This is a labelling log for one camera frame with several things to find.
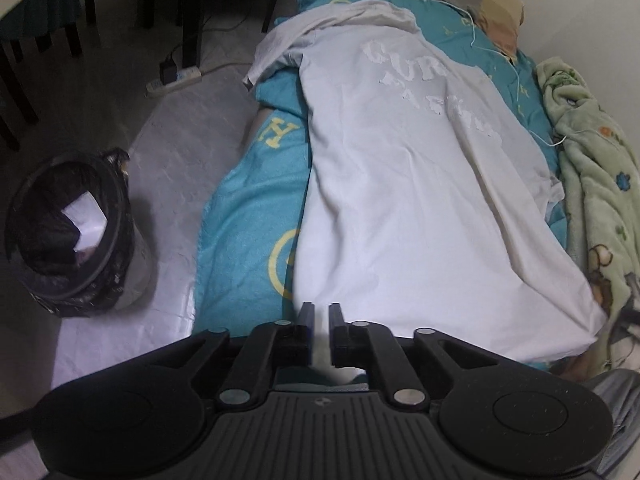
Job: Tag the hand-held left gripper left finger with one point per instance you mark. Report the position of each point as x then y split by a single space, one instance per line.
305 317

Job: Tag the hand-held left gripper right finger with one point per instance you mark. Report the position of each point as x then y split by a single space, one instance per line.
336 317

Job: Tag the white printed t-shirt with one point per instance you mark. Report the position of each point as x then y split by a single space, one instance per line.
400 170

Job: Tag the teal patterned bed sheet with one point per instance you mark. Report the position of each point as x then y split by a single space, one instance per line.
255 240

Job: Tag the black lined trash bin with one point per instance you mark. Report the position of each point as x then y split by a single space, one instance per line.
70 232

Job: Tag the white power strip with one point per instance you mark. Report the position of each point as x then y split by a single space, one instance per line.
175 80

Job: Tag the black power adapter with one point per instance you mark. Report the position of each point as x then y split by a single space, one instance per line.
169 67

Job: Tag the grey pants leg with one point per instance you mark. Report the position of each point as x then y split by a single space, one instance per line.
617 410

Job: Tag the green cartoon fleece blanket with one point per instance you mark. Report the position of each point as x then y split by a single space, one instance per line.
597 170

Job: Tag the dark wooden chair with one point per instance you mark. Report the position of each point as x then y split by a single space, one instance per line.
30 45

